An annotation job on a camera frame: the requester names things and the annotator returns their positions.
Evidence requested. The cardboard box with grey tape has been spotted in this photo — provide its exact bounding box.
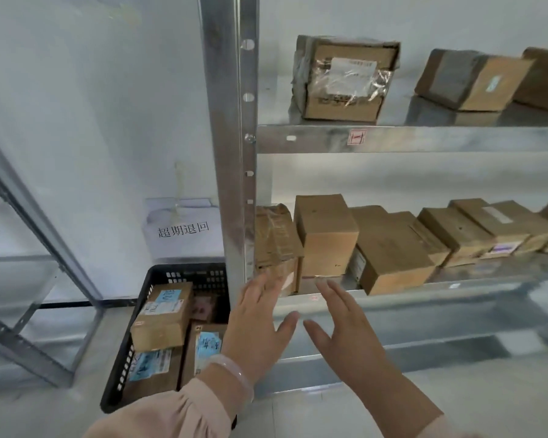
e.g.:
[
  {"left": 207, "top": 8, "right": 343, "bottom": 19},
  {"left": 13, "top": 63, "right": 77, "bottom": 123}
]
[{"left": 414, "top": 48, "right": 536, "bottom": 113}]

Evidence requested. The row of cardboard parcels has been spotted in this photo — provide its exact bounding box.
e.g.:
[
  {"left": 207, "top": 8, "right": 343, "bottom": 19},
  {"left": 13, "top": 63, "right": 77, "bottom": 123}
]
[{"left": 254, "top": 193, "right": 548, "bottom": 297}]

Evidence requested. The person's left hand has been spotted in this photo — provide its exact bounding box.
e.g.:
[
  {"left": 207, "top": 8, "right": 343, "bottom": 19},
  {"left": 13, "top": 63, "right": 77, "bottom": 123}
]
[{"left": 222, "top": 270, "right": 300, "bottom": 384}]

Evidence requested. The tall box with blue label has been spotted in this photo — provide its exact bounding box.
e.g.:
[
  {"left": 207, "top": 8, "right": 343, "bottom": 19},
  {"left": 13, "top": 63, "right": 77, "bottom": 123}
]
[{"left": 180, "top": 321, "right": 229, "bottom": 391}]

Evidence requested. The small box with blue label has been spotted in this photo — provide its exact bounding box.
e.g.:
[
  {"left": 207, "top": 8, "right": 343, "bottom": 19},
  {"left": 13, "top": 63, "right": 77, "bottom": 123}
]
[{"left": 130, "top": 281, "right": 194, "bottom": 353}]

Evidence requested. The grey metal rack frame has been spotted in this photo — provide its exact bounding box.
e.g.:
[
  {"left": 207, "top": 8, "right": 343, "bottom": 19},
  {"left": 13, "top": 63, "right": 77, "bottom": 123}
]
[{"left": 0, "top": 123, "right": 106, "bottom": 389}]

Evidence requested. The black plastic crate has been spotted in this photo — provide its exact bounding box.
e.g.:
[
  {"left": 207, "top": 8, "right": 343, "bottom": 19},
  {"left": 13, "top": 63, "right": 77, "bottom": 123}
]
[{"left": 100, "top": 263, "right": 238, "bottom": 430}]

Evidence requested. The white paper wall sign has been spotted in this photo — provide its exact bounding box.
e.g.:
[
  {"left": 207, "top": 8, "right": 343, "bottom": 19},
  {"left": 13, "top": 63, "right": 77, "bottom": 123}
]
[{"left": 141, "top": 198, "right": 225, "bottom": 261}]

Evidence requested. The person's right forearm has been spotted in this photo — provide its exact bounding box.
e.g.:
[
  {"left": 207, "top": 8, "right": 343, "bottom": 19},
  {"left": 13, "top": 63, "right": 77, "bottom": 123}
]
[{"left": 360, "top": 373, "right": 467, "bottom": 438}]

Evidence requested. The person's left forearm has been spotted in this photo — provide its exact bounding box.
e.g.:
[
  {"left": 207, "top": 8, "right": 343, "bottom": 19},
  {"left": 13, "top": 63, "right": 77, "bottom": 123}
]
[{"left": 84, "top": 376, "right": 253, "bottom": 438}]

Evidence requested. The pinkish brown parcel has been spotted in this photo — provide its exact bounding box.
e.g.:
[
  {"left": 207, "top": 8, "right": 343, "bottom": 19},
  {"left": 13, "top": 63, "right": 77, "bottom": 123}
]
[{"left": 189, "top": 294, "right": 218, "bottom": 323}]

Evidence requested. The person's right hand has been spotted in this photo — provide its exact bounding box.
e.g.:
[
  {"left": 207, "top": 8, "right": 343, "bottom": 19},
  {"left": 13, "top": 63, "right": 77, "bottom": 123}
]
[{"left": 302, "top": 278, "right": 396, "bottom": 394}]

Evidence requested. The flat box with blue label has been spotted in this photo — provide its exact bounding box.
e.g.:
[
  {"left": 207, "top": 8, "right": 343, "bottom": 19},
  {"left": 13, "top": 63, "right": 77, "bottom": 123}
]
[{"left": 120, "top": 346, "right": 184, "bottom": 403}]

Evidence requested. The tape-wrapped cardboard box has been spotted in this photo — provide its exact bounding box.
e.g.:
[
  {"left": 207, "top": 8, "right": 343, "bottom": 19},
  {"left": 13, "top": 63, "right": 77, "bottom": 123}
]
[{"left": 292, "top": 34, "right": 402, "bottom": 124}]

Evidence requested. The white jade bangle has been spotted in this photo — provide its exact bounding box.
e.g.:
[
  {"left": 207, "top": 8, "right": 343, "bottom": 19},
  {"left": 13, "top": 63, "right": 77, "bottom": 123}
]
[{"left": 204, "top": 354, "right": 255, "bottom": 403}]

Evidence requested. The grey steel shelving rack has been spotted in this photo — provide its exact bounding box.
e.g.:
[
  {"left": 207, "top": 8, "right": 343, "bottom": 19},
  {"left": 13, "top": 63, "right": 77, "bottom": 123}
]
[{"left": 198, "top": 0, "right": 548, "bottom": 398}]

